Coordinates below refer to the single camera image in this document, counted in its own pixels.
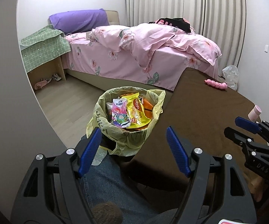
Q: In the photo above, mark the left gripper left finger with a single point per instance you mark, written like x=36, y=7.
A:
x=36, y=200

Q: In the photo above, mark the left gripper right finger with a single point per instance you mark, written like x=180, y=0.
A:
x=217, y=190

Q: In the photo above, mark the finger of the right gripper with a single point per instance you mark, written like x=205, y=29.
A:
x=239, y=137
x=260, y=128

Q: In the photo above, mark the colourful cartoon snack bag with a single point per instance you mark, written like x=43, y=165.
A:
x=119, y=113

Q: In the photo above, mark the orange snack bag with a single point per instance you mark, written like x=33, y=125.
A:
x=148, y=107

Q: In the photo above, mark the yellow red snack bag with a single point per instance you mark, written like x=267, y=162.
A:
x=135, y=112

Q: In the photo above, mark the yellow trash bag bin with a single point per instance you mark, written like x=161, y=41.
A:
x=127, y=142

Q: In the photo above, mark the person right hand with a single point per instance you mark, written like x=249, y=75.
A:
x=256, y=188

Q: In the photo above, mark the pink cylindrical cup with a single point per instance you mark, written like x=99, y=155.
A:
x=254, y=113

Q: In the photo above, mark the blue jeans leg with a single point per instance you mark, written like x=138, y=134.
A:
x=112, y=201

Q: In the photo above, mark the white plastic bag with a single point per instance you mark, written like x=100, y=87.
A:
x=231, y=76

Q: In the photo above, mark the pink slipper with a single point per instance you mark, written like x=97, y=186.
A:
x=39, y=85

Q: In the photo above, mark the white sneaker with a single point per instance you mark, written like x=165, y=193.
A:
x=56, y=77

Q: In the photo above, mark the wooden nightstand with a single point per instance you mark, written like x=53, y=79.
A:
x=46, y=70

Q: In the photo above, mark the beige striped curtain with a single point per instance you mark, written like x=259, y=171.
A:
x=222, y=21

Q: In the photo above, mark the black pink garment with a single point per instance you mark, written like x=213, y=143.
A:
x=180, y=23

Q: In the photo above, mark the pink floral bed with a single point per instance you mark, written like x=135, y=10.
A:
x=153, y=54

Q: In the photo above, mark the pink floral duvet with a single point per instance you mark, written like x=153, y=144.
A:
x=144, y=39

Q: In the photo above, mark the green checked cloth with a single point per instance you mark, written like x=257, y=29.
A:
x=44, y=45

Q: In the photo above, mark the purple pillow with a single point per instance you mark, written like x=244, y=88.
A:
x=79, y=21

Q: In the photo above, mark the beige headboard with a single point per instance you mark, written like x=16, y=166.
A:
x=113, y=17

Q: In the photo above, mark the wall switch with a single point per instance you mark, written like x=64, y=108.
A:
x=266, y=48

